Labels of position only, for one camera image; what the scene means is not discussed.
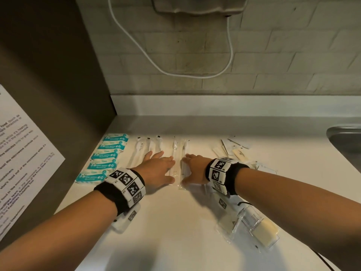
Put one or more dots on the person's right hand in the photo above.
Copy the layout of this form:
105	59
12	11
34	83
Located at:
198	169

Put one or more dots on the person's left hand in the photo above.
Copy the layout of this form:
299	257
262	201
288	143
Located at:
153	170

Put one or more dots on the person's right thumb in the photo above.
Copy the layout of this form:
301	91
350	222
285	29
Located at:
186	180

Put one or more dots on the person's left middle finger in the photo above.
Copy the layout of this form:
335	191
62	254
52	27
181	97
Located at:
158	155

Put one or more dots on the person's left thumb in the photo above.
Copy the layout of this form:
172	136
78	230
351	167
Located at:
167	180

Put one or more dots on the person's left forearm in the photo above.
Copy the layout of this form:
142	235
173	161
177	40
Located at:
56	237

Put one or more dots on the person's right forearm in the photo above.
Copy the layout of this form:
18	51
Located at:
299	206

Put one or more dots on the wrapped white plastic cutlery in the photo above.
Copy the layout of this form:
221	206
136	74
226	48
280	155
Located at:
185	146
138	150
176	149
160	142
150	145

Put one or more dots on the right wristband with marker tags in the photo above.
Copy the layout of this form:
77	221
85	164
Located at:
222	174

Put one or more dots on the wristband with marker tags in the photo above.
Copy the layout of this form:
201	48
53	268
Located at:
222	174
124	186

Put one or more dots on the left wristband with marker tags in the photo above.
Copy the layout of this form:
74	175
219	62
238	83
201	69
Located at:
124	186

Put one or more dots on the teal wet wipe packet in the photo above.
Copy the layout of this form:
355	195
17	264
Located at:
112	145
116	137
105	155
102	165
91	176

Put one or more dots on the white paper sachet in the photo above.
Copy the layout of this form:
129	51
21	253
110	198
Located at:
239	142
227	145

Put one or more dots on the tan sauce sachet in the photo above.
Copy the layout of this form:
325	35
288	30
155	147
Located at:
241	155

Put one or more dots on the clear sauce packet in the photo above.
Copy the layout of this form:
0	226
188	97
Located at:
229	227

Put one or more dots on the small clear sachet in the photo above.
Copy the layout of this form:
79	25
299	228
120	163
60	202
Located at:
265	167

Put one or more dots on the clear packet with cream filling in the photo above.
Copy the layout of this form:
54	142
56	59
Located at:
263	230

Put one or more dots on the brown cabinet side panel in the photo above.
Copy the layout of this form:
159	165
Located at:
56	67

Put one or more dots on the white printed paper notice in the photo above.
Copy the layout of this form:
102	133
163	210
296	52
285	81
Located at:
22	160

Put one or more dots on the stainless steel sink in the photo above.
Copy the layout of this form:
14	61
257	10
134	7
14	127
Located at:
347	141

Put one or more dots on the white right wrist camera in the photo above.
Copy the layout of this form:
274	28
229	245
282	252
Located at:
222	203

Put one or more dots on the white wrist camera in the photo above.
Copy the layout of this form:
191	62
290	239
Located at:
127	220
222	203

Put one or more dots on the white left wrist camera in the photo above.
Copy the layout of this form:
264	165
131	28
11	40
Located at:
127	220

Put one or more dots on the grey wall-mounted appliance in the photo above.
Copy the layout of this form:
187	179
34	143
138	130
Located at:
197	4

